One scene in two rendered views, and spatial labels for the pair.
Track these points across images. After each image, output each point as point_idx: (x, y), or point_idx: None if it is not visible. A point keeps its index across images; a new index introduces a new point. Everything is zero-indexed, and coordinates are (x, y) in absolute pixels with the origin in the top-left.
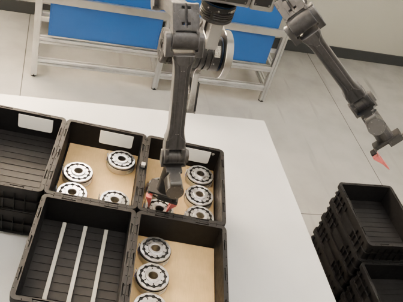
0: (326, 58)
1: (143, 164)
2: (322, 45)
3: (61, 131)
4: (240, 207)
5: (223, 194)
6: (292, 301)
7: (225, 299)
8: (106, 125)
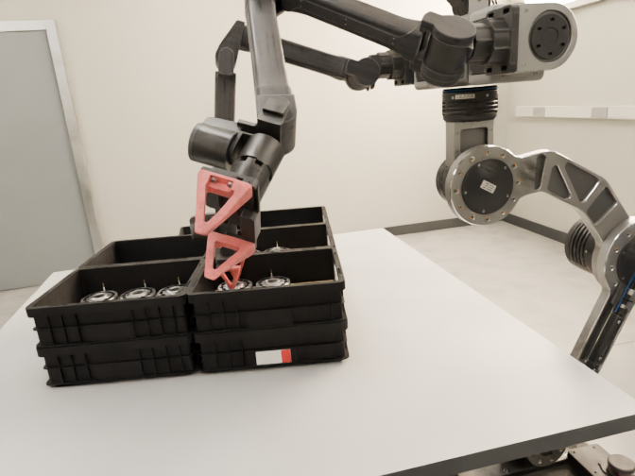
0: (248, 40)
1: (274, 247)
2: (248, 19)
3: (307, 224)
4: (333, 395)
5: (245, 289)
6: (127, 466)
7: (67, 304)
8: (420, 286)
